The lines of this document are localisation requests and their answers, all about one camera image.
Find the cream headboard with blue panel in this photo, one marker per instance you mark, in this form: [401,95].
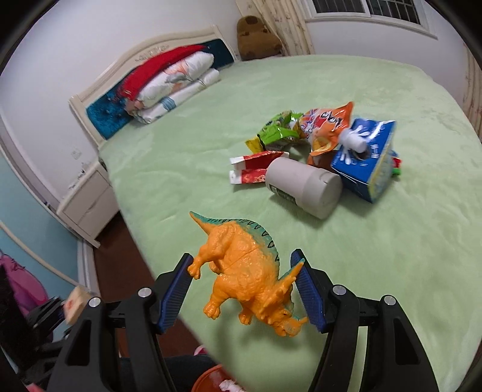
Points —
[105,120]

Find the barred window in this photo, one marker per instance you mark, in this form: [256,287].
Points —
[369,9]

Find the red and green small wrapper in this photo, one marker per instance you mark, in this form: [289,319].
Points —
[396,166]

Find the white printed folded quilt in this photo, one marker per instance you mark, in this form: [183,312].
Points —
[177,86]

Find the cream nightstand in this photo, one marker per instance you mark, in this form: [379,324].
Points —
[86,203]

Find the orange trash bin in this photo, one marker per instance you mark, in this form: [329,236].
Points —
[207,380]

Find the blue tissue box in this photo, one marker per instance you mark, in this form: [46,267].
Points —
[361,169]

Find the orange dinosaur toy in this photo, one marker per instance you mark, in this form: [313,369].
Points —
[241,264]

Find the orange snack bag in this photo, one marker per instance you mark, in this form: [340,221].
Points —
[324,120]

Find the cream floral curtain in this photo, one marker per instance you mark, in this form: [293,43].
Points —
[473,86]
[286,26]

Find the grey plastic cup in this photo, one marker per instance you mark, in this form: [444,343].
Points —
[301,184]

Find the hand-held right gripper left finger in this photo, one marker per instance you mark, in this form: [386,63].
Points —
[175,297]

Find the green snack bag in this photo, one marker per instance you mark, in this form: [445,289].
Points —
[275,132]

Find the pink cartoon wall poster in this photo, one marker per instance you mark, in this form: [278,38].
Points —
[26,290]

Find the brown plush toy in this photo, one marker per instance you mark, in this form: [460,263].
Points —
[256,37]

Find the red and white carton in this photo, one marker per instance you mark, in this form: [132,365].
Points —
[252,162]

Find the red folded blanket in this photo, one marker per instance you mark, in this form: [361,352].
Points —
[150,68]

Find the bed with green blanket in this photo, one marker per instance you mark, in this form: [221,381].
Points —
[226,94]

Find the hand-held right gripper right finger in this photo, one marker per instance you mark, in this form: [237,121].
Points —
[308,297]

